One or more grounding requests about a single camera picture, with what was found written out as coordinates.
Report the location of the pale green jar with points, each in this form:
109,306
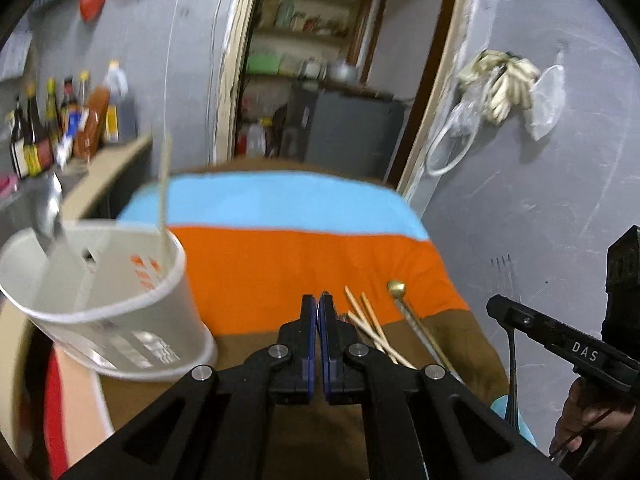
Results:
285,14

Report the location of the red and pink object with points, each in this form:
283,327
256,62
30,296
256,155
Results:
57,410

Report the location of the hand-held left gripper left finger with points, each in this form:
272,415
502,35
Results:
310,325

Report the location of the white utensil holder cup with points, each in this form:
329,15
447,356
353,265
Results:
125,325

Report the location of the green box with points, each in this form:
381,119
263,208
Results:
263,62

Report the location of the person's right hand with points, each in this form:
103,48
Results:
567,425

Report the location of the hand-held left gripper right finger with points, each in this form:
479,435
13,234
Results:
326,325

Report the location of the wooden pantry shelf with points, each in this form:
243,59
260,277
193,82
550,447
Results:
310,35

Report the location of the brass-headed metal spoon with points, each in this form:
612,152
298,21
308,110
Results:
422,330

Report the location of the row of sauce bottles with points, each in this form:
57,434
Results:
35,135

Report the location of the clear plastic bag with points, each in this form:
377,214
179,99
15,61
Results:
545,105

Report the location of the blue orange brown striped cloth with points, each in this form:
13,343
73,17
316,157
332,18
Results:
300,255

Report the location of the grey refrigerator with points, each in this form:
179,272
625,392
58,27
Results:
350,130

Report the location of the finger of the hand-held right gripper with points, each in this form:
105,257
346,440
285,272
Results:
520,317

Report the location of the cream work gloves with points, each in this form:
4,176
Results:
505,90

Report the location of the wooden door frame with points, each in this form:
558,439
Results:
234,60

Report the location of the metal pot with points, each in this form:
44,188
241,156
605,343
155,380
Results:
341,74

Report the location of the wooden chopstick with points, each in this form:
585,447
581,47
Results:
395,355
163,185
367,321
372,317

